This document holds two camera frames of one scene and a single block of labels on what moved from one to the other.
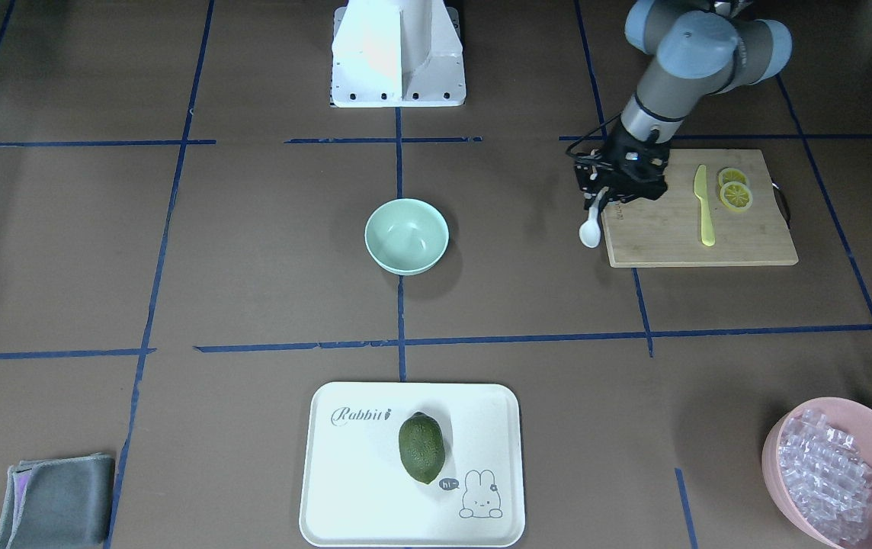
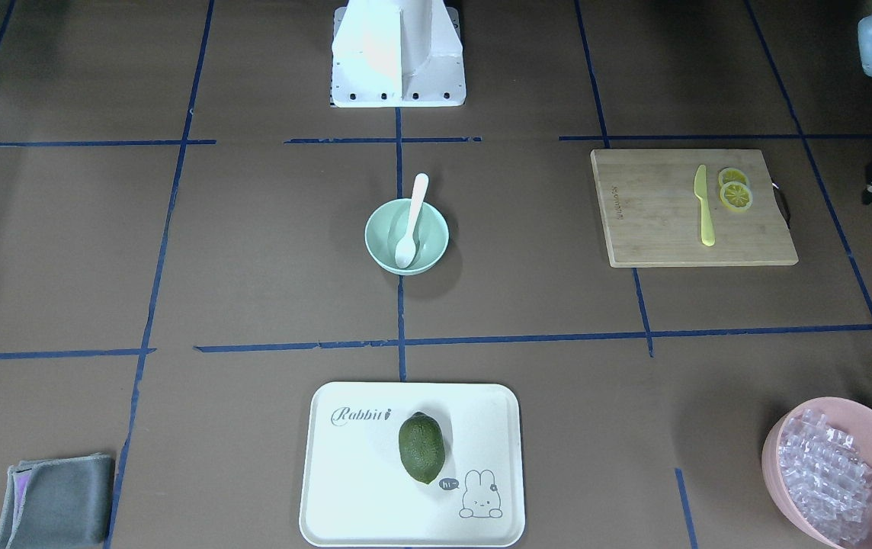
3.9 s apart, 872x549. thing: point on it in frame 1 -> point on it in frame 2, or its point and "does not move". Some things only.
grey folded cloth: [63, 502] does not move
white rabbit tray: [402, 465] does not move
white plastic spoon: [590, 232] -> [406, 246]
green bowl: [406, 236] does not move
